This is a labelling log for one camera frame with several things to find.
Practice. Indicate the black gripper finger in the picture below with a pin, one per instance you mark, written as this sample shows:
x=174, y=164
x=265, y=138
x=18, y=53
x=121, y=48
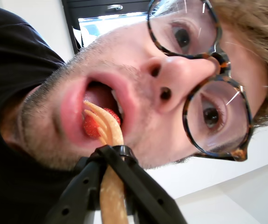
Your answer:
x=77, y=186
x=145, y=193

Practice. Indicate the red strawberry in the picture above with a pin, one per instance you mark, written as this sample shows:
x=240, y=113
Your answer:
x=90, y=127

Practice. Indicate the orange plastic fork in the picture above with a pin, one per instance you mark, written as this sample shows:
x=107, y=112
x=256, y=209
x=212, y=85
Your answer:
x=111, y=133

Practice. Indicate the man's head with blond hair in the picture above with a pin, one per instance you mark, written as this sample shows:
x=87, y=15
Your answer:
x=147, y=93

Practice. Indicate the man in navy shirt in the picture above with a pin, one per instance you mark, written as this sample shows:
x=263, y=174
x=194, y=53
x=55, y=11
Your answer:
x=10, y=70

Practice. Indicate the tortoiseshell round glasses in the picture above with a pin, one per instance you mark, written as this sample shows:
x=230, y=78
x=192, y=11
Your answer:
x=217, y=60

